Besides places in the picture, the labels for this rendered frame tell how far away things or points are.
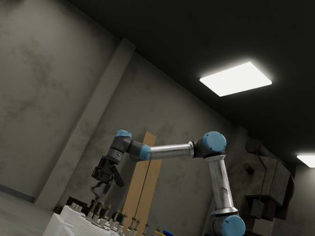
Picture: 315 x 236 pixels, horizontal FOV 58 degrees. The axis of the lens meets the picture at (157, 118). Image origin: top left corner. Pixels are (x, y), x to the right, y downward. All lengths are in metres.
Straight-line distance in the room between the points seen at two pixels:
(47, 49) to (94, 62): 0.84
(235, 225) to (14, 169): 3.87
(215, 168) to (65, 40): 4.26
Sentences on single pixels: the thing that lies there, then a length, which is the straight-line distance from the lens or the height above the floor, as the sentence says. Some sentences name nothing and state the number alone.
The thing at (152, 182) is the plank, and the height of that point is 1.05.
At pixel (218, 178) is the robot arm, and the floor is 0.66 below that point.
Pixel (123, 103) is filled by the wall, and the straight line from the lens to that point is 5.41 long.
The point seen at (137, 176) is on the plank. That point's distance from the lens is 5.01.
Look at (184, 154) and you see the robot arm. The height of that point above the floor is 0.74.
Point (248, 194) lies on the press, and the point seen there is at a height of 1.58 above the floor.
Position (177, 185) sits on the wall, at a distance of 6.00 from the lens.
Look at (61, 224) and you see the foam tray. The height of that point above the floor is 0.17.
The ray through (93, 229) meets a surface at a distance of 1.14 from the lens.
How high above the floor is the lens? 0.32
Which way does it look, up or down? 20 degrees up
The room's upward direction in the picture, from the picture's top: 23 degrees clockwise
